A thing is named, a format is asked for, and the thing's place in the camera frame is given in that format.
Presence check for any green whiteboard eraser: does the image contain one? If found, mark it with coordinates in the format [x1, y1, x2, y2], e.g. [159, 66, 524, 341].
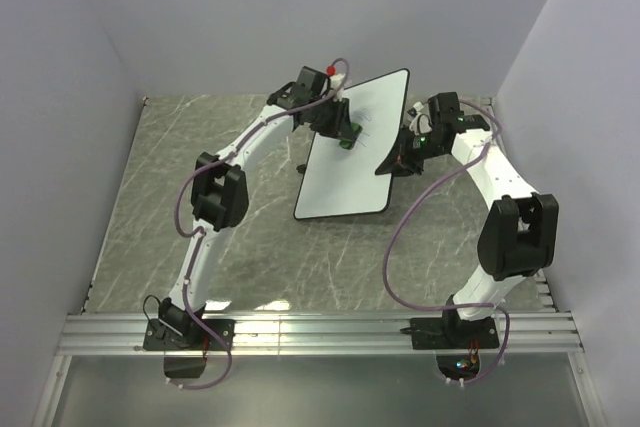
[339, 122, 362, 150]

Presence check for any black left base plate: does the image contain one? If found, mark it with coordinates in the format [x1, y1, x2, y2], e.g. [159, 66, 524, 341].
[142, 318, 235, 352]

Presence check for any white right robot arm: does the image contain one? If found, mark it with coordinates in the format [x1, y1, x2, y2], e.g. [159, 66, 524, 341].
[391, 129, 559, 347]

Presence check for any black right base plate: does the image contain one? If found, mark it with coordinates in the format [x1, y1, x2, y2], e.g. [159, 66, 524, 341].
[400, 311, 500, 350]

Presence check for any white whiteboard black frame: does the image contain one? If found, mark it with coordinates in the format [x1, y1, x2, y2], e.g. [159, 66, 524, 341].
[293, 68, 410, 220]

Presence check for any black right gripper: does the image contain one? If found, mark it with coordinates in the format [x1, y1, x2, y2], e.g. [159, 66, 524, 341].
[374, 127, 445, 180]

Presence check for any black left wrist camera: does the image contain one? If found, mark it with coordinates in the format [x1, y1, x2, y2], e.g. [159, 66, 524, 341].
[291, 66, 330, 103]

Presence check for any aluminium front rail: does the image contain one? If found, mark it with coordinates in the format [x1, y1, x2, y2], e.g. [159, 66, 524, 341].
[56, 311, 584, 357]

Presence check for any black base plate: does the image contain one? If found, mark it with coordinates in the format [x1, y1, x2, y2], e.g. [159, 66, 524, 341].
[142, 318, 235, 352]
[400, 311, 500, 350]

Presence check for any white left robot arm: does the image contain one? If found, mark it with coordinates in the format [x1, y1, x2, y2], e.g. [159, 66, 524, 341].
[158, 94, 358, 349]

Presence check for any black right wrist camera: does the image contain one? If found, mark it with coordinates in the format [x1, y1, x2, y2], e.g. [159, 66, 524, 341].
[427, 92, 464, 130]

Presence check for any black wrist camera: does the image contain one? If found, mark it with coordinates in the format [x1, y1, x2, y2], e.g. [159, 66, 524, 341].
[291, 66, 330, 103]
[427, 92, 464, 130]

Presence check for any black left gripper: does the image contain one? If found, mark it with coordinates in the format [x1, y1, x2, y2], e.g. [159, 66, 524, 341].
[311, 98, 358, 144]

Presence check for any aluminium right side rail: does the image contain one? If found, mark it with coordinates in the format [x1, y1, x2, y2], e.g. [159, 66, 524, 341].
[482, 95, 559, 313]

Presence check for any aluminium rail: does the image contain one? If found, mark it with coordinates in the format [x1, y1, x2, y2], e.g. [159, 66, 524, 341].
[56, 311, 584, 357]
[482, 95, 559, 313]

